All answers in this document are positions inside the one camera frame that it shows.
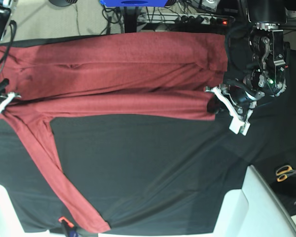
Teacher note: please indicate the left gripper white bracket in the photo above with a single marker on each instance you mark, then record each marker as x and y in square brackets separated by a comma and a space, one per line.
[236, 99]

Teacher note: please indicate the red long-sleeve T-shirt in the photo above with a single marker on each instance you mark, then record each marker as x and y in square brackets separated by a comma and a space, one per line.
[150, 73]

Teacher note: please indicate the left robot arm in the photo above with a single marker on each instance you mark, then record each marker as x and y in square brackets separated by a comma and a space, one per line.
[266, 75]

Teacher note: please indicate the white power strip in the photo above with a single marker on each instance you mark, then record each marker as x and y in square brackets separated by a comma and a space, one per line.
[172, 18]

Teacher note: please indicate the orange black clamp right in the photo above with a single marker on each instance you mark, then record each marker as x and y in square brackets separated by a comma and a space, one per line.
[287, 50]

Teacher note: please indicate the black table cloth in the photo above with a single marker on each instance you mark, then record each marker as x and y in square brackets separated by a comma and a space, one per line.
[152, 175]

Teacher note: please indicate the blue plastic bin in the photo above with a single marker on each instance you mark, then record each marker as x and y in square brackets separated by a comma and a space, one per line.
[133, 3]

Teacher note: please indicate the orange blue clamp bottom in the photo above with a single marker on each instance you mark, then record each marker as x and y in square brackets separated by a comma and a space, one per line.
[69, 229]

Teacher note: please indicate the yellow-handled scissors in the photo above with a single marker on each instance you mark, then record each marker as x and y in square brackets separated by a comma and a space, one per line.
[284, 172]

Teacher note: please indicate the white right table frame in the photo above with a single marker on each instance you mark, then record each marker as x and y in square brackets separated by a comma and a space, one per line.
[253, 211]

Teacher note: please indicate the white table frame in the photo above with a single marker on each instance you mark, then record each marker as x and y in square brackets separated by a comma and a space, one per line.
[253, 211]
[10, 225]

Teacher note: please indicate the black camera stand post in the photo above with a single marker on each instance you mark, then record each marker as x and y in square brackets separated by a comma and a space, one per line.
[130, 16]

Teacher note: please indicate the white left table frame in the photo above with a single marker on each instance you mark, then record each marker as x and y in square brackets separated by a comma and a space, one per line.
[10, 225]

